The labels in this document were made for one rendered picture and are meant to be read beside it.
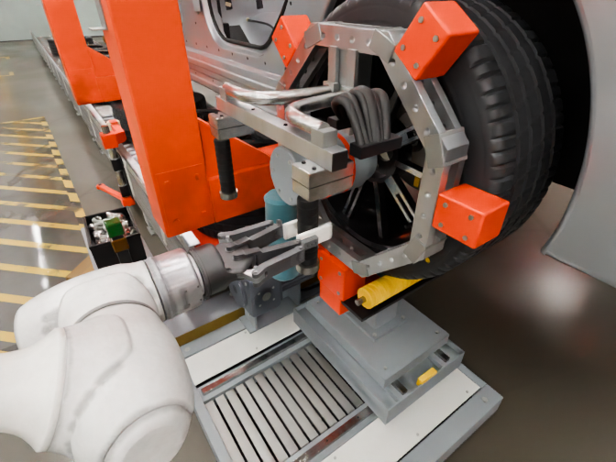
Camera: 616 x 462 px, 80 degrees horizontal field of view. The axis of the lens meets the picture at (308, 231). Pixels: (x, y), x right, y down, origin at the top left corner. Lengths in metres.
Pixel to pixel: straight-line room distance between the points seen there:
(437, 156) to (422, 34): 0.19
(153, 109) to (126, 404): 0.85
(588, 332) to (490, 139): 1.36
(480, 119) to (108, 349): 0.62
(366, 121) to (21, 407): 0.52
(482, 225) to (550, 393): 1.07
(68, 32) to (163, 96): 1.93
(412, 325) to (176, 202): 0.87
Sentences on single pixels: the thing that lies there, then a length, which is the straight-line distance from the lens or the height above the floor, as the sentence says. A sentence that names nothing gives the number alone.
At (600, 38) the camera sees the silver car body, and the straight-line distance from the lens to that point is 0.75.
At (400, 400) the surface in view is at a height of 0.17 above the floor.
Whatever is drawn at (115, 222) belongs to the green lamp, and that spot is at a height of 0.66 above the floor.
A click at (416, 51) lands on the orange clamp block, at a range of 0.67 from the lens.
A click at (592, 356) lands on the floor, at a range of 1.85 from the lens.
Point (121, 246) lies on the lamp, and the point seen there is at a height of 0.59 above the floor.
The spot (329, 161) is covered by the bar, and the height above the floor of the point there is 0.97.
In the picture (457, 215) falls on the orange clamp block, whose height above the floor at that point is 0.86.
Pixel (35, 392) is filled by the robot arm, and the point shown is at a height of 0.91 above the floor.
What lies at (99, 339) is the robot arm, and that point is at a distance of 0.39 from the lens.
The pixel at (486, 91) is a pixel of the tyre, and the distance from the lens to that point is 0.70.
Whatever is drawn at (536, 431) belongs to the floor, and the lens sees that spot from 1.52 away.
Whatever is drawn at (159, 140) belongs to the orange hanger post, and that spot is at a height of 0.83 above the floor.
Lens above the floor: 1.18
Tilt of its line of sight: 33 degrees down
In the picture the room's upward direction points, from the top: straight up
